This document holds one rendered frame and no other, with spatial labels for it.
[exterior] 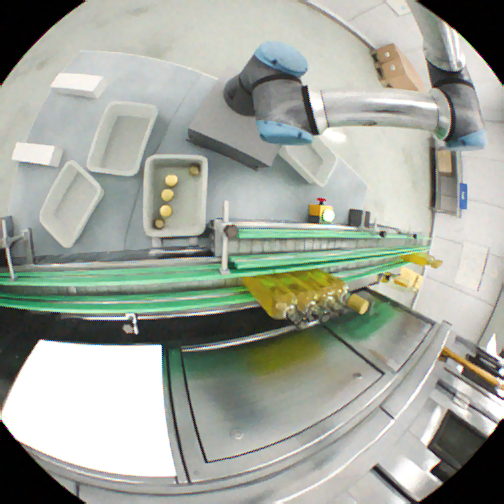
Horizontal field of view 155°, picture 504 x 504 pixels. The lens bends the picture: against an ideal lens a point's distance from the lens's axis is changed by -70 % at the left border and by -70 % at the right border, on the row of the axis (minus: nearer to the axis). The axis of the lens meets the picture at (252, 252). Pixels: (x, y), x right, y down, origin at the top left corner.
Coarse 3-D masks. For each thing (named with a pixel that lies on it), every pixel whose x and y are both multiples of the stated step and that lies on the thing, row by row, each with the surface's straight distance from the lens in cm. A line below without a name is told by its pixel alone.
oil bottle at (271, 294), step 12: (252, 276) 48; (264, 276) 48; (252, 288) 48; (264, 288) 42; (276, 288) 42; (288, 288) 42; (264, 300) 42; (276, 300) 38; (288, 300) 38; (276, 312) 39
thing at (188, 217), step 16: (160, 160) 55; (176, 160) 54; (192, 160) 54; (144, 176) 53; (160, 176) 59; (176, 176) 59; (192, 176) 59; (144, 192) 52; (160, 192) 59; (176, 192) 59; (192, 192) 59; (144, 208) 52; (160, 208) 59; (176, 208) 59; (192, 208) 59; (144, 224) 53; (176, 224) 59; (192, 224) 59
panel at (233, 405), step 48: (240, 336) 50; (288, 336) 52; (336, 336) 57; (192, 384) 41; (240, 384) 40; (288, 384) 41; (336, 384) 44; (384, 384) 48; (192, 432) 35; (240, 432) 35; (288, 432) 36; (144, 480) 35; (192, 480) 33
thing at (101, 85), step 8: (56, 80) 91; (64, 80) 87; (72, 80) 84; (80, 80) 82; (88, 80) 79; (96, 80) 77; (104, 80) 78; (56, 88) 89; (64, 88) 85; (72, 88) 81; (80, 88) 79; (88, 88) 77; (96, 88) 76; (104, 88) 80; (88, 96) 81; (96, 96) 78
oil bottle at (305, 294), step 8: (280, 280) 47; (288, 280) 47; (296, 280) 48; (296, 288) 43; (304, 288) 44; (296, 296) 42; (304, 296) 41; (312, 296) 42; (304, 304) 41; (304, 312) 42
